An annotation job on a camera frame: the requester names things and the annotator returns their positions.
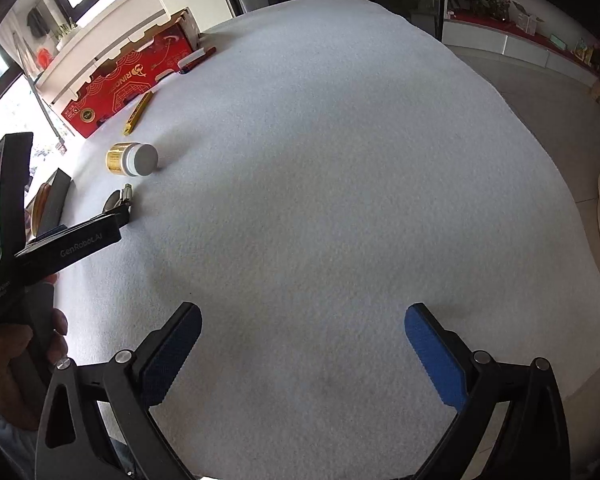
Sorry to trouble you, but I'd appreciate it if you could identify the tan foam ring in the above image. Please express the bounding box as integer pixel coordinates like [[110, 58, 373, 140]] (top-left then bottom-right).
[[30, 182, 51, 236]]

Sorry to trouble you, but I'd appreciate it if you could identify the potted plant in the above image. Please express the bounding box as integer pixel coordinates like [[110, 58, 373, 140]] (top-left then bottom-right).
[[447, 0, 513, 22]]

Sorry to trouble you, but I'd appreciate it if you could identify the red cardboard box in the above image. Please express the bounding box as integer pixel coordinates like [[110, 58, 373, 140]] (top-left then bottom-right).
[[60, 7, 201, 139]]

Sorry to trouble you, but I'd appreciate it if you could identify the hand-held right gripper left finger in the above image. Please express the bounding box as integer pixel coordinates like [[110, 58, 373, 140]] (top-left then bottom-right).
[[35, 301, 203, 480]]

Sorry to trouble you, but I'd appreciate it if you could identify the white paper box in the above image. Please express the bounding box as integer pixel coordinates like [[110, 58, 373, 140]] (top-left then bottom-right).
[[510, 0, 547, 37]]

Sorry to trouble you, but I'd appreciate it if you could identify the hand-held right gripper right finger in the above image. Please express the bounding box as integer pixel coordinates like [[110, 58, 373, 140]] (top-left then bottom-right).
[[404, 302, 571, 480]]

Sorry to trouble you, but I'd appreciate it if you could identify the metal hose clamp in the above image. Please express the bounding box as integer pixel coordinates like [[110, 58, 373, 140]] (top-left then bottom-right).
[[104, 185, 134, 212]]

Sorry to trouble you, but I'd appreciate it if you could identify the small white bottle yellow label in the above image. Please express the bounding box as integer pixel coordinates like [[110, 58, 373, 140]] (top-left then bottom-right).
[[105, 142, 159, 177]]

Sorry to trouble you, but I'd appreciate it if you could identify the person's left hand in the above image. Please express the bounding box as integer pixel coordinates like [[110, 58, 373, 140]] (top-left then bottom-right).
[[0, 307, 71, 432]]

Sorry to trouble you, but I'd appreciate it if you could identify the low white bench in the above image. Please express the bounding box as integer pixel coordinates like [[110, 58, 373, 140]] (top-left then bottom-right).
[[441, 10, 600, 126]]

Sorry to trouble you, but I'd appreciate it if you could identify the grey tray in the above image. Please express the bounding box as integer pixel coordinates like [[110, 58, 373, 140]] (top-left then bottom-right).
[[39, 168, 72, 236]]

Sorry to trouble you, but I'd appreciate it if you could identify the dark hanging garment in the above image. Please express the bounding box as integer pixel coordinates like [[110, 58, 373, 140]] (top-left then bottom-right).
[[27, 7, 51, 39]]

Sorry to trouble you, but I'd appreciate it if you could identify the person's left forearm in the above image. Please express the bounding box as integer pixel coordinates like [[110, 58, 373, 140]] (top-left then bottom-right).
[[0, 380, 43, 480]]

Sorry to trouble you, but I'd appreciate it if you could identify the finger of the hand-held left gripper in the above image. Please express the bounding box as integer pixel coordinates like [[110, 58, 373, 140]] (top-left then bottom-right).
[[30, 224, 71, 243], [15, 209, 131, 281]]

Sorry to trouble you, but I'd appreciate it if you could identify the yellow utility knife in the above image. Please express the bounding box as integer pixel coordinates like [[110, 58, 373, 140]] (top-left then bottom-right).
[[123, 91, 154, 136]]

